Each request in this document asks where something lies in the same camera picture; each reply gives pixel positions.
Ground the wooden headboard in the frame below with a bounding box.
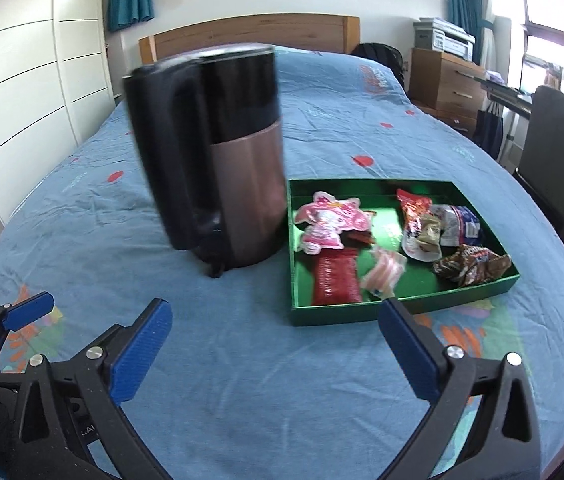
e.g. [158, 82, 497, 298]
[138, 13, 361, 64]

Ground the blue and white snack bag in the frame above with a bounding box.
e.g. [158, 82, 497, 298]
[431, 205, 483, 247]

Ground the dark office chair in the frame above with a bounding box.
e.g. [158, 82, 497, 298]
[513, 86, 564, 242]

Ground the black backpack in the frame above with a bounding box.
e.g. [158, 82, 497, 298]
[350, 42, 405, 88]

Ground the blue patterned bed sheet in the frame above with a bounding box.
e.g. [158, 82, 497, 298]
[0, 49, 564, 479]

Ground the dark hanging bag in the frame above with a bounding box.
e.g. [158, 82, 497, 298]
[473, 102, 503, 160]

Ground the desk by window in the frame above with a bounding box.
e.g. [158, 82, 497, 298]
[473, 76, 532, 120]

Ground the grey printer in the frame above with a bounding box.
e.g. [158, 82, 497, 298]
[413, 18, 475, 62]

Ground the dark red snack packet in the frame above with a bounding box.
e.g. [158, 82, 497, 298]
[312, 247, 362, 306]

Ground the black and bronze kettle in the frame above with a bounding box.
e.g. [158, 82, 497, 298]
[123, 44, 287, 278]

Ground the pink cartoon snack packet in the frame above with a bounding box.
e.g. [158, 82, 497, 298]
[294, 191, 373, 256]

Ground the teal curtain right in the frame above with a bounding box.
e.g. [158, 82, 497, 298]
[447, 0, 494, 64]

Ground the wooden drawer cabinet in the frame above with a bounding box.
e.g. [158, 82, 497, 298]
[408, 48, 486, 139]

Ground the pink striped snack packet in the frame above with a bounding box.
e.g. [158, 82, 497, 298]
[360, 245, 408, 300]

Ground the green tray box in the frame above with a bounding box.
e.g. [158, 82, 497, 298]
[287, 179, 520, 326]

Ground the red and white chip bag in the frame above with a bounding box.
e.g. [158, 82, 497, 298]
[397, 188, 442, 262]

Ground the white wardrobe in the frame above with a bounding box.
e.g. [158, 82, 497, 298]
[0, 0, 114, 223]

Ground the brown chocolate snack wrapper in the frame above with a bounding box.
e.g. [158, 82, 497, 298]
[433, 244, 512, 287]

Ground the olive green candy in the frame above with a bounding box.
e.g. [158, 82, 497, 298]
[416, 214, 442, 252]

